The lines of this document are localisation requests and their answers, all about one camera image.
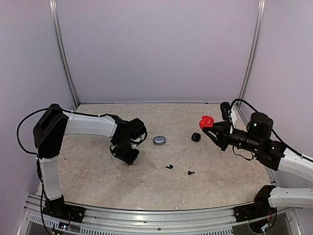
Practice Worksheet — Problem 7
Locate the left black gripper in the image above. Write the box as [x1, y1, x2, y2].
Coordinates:
[112, 139, 140, 165]

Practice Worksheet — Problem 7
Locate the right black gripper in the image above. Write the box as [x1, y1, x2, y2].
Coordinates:
[203, 120, 262, 154]

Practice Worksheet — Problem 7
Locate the red round charging case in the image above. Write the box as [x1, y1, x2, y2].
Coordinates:
[199, 116, 215, 129]

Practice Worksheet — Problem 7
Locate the black charging case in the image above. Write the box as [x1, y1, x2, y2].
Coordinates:
[191, 132, 201, 142]

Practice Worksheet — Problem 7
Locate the purple earbud charging case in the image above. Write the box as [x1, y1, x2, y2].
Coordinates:
[153, 136, 166, 145]

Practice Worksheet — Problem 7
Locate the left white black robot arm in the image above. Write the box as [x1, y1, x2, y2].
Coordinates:
[16, 103, 149, 218]

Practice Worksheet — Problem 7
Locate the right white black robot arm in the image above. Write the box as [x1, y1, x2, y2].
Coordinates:
[200, 113, 313, 217]

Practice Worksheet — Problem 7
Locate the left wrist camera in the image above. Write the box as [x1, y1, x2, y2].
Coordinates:
[128, 118, 148, 146]

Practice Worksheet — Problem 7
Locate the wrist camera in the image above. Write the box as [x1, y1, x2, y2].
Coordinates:
[128, 118, 148, 146]
[220, 102, 237, 128]

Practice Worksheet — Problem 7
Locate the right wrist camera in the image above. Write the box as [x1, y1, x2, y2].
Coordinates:
[220, 102, 237, 128]

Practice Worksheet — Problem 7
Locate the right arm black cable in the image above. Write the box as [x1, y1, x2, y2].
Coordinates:
[229, 98, 313, 162]

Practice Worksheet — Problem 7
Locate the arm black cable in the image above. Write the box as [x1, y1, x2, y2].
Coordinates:
[229, 98, 313, 162]
[16, 108, 74, 155]

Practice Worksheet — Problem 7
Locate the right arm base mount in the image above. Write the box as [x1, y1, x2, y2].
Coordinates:
[233, 203, 277, 223]

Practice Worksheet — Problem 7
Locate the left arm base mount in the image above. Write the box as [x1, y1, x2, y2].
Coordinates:
[43, 204, 86, 223]

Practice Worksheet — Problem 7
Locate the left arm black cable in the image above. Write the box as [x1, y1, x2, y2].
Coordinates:
[16, 108, 74, 155]

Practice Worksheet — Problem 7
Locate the front aluminium rail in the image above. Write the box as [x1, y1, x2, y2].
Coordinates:
[13, 194, 302, 235]

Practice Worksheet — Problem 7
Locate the right aluminium frame post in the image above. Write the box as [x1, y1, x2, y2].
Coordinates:
[239, 0, 266, 99]

